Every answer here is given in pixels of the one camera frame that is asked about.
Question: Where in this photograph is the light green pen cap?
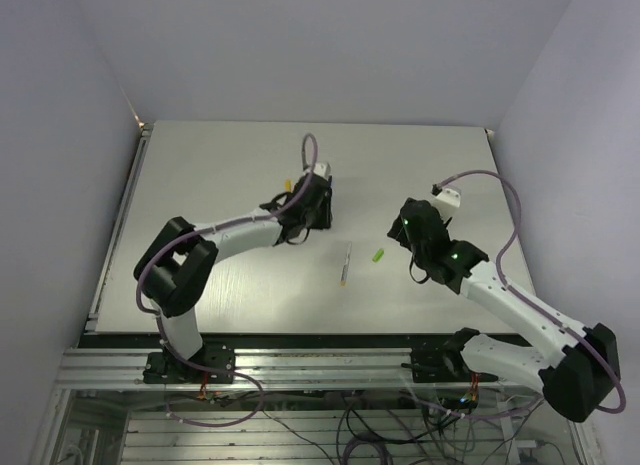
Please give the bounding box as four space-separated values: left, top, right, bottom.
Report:
372 248 384 263

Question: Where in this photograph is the orange marker pen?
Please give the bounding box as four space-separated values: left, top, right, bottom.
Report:
340 242 353 286

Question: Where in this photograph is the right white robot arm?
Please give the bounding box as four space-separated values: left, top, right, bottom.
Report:
387 198 620 423

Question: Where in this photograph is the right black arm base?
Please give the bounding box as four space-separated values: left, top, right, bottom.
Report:
401 328 480 383

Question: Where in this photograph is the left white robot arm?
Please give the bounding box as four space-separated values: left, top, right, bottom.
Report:
133 162 332 382

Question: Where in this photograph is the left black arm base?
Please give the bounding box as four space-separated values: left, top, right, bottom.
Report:
142 344 235 385

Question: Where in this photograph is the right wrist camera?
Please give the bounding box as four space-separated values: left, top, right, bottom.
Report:
431 184 461 222

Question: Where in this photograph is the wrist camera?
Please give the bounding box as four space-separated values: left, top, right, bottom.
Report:
313 162 332 180
431 184 461 222

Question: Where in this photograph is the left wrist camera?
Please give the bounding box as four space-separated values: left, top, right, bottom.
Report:
313 162 332 180

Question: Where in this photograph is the aluminium frame rail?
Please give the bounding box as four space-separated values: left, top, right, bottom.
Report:
55 347 576 392

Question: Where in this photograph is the aluminium table edge rail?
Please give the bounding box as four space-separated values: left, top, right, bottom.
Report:
82 123 154 335

